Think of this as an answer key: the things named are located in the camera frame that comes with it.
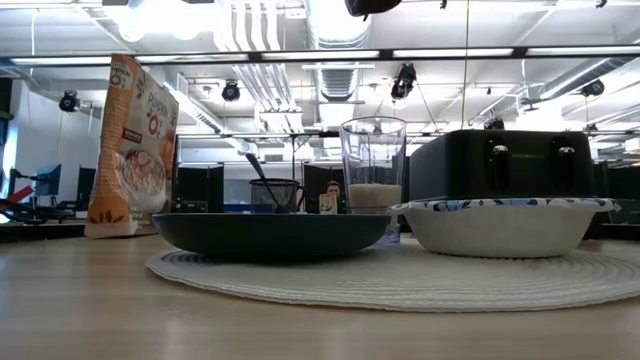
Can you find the clear plastic glass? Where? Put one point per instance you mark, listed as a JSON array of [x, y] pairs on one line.
[[372, 160]]

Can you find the dark teal plate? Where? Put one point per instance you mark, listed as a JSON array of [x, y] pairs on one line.
[[270, 235]]

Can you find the blue patterned paper bowl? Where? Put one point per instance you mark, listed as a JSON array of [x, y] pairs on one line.
[[500, 230]]

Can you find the Pumpkin O's cereal bag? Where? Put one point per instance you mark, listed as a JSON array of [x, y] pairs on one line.
[[130, 150]]

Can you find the black ceiling spotlight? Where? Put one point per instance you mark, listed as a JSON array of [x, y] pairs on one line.
[[69, 101], [593, 87], [403, 80], [230, 91]]

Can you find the person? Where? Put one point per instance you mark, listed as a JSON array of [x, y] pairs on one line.
[[335, 189]]

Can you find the yellow card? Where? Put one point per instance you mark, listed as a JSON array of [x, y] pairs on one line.
[[328, 204]]

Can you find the black four-slot toaster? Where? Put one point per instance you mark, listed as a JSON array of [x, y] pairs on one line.
[[500, 165]]

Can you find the white round woven placemat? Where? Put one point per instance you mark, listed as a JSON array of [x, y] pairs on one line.
[[400, 282]]

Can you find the blue monitor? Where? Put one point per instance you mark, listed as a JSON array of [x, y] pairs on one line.
[[47, 179]]

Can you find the silver ceiling duct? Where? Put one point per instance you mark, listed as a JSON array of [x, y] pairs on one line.
[[340, 30]]

